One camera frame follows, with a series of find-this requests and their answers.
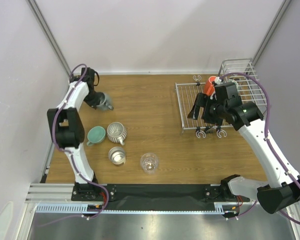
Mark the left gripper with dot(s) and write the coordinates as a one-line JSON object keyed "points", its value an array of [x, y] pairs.
{"points": [[95, 101]]}

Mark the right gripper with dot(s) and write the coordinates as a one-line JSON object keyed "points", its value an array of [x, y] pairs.
{"points": [[206, 110]]}

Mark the grey metallic cup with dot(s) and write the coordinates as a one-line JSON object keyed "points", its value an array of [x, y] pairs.
{"points": [[104, 102]]}

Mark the orange mug white inside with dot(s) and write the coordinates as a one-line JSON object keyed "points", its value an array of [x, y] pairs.
{"points": [[209, 88]]}

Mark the white ribbed ceramic mug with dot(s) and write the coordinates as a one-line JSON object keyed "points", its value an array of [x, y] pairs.
{"points": [[117, 133]]}

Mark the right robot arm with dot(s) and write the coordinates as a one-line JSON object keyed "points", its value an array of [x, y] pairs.
{"points": [[282, 187]]}

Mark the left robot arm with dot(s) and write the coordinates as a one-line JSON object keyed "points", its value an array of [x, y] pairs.
{"points": [[68, 134]]}

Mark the teal small cup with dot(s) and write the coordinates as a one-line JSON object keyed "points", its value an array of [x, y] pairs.
{"points": [[96, 135]]}

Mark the small steel cup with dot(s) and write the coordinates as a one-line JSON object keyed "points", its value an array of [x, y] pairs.
{"points": [[117, 156]]}

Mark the clear glass tumbler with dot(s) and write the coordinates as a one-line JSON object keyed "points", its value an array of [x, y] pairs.
{"points": [[149, 162]]}

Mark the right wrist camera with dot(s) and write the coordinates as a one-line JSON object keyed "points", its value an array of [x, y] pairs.
{"points": [[217, 81]]}

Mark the metal wire dish rack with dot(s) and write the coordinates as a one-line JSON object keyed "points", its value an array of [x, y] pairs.
{"points": [[254, 101]]}

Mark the aluminium front rail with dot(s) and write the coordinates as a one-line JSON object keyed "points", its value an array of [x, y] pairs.
{"points": [[56, 198]]}

